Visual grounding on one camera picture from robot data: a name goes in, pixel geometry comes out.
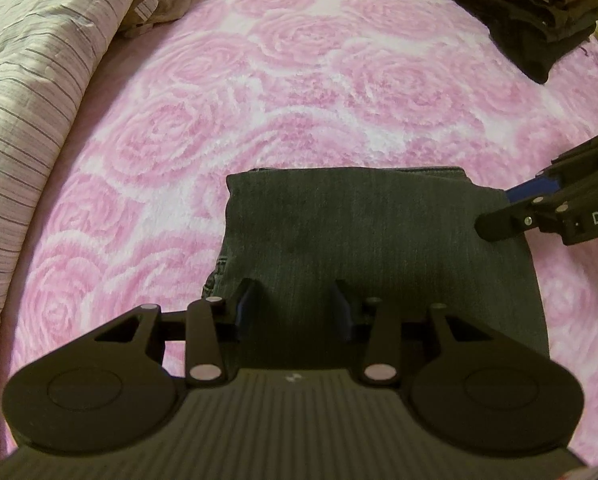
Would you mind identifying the pink floral blanket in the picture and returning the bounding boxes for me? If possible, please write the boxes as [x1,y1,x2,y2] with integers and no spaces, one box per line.
[0,0,598,461]

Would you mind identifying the dark grey jeans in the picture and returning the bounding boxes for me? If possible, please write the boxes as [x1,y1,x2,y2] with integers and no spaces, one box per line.
[201,166,551,376]

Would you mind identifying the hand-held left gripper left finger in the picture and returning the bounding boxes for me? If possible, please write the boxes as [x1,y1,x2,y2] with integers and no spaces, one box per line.
[95,279,257,387]

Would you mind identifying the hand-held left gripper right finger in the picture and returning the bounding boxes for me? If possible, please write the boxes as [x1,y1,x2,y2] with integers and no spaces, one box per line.
[331,280,485,386]

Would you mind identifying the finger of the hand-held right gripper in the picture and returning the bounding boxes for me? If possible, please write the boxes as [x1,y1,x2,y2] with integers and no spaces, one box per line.
[504,174,563,204]
[476,194,576,242]

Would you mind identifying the white striped quilt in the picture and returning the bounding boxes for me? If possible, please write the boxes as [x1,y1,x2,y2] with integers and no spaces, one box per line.
[0,0,170,331]

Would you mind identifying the stack of dark folded clothes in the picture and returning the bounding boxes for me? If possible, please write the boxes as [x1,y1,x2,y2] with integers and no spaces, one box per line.
[424,0,598,85]

